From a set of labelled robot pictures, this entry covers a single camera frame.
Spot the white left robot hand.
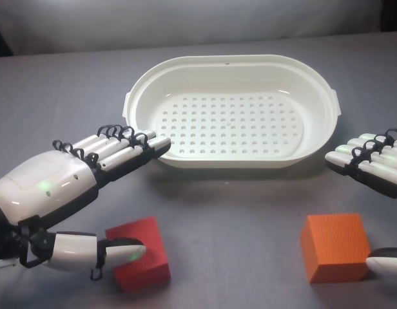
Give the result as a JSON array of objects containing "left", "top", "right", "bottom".
[{"left": 0, "top": 124, "right": 172, "bottom": 281}]

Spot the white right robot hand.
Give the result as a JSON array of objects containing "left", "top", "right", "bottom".
[{"left": 325, "top": 128, "right": 397, "bottom": 276}]

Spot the orange cube block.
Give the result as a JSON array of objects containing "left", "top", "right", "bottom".
[{"left": 300, "top": 212, "right": 372, "bottom": 285}]

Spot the red cube block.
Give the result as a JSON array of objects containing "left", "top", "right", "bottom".
[{"left": 104, "top": 216, "right": 171, "bottom": 293}]

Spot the white perforated plastic basket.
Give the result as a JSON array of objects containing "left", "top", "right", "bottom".
[{"left": 122, "top": 55, "right": 342, "bottom": 171}]

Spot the grey table cloth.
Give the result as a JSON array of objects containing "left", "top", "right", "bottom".
[{"left": 0, "top": 30, "right": 397, "bottom": 309}]

